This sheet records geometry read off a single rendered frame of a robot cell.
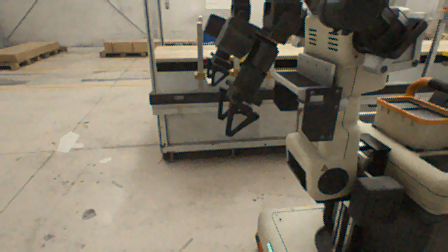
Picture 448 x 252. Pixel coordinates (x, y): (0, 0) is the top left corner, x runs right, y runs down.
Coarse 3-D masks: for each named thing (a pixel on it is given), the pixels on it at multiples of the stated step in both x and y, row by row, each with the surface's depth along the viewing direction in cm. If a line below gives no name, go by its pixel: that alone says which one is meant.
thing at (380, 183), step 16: (368, 160) 92; (304, 176) 91; (368, 176) 88; (384, 176) 85; (352, 192) 86; (368, 192) 79; (384, 192) 79; (400, 192) 80; (352, 208) 86; (368, 208) 81; (384, 208) 82; (368, 224) 84
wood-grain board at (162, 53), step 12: (156, 48) 245; (168, 48) 245; (180, 48) 245; (192, 48) 245; (204, 48) 245; (216, 48) 244; (288, 48) 244; (300, 48) 244; (444, 48) 239; (156, 60) 196; (168, 60) 197; (180, 60) 199; (192, 60) 200
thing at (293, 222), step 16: (288, 208) 141; (304, 208) 140; (320, 208) 141; (272, 224) 130; (288, 224) 130; (304, 224) 130; (320, 224) 130; (256, 240) 144; (272, 240) 123; (288, 240) 121; (304, 240) 121; (320, 240) 122
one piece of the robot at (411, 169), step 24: (360, 120) 112; (360, 144) 95; (384, 144) 94; (384, 168) 93; (408, 168) 83; (432, 168) 78; (408, 192) 84; (432, 192) 76; (336, 216) 116; (408, 216) 84; (432, 216) 78; (336, 240) 115; (360, 240) 108; (384, 240) 95; (408, 240) 85; (432, 240) 80
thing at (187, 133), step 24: (168, 72) 202; (192, 72) 205; (216, 72) 207; (408, 72) 230; (432, 72) 233; (168, 120) 221; (192, 120) 224; (216, 120) 227; (240, 120) 230; (264, 120) 233; (288, 120) 237; (168, 144) 230; (192, 144) 230; (216, 144) 233; (240, 144) 236; (264, 144) 239
